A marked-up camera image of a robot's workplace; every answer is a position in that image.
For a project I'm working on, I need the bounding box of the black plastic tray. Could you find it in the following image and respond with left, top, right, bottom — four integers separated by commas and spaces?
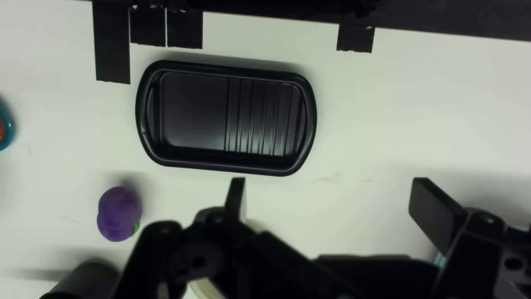
135, 58, 319, 177

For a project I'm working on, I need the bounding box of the short black tape strip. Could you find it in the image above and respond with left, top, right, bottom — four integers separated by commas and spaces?
166, 5, 204, 50
337, 21, 377, 55
130, 5, 168, 48

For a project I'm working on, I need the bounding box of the purple plush toy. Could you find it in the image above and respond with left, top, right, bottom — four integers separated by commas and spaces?
96, 184, 144, 244

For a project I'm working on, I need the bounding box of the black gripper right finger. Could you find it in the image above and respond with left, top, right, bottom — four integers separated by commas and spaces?
408, 176, 470, 257

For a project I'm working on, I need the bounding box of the long black tape strip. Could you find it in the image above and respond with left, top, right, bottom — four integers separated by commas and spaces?
91, 0, 133, 84

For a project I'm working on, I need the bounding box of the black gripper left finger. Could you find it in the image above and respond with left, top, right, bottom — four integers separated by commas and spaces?
222, 176, 247, 222

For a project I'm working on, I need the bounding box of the teal round toy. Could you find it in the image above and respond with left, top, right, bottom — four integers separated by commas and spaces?
0, 98, 17, 153

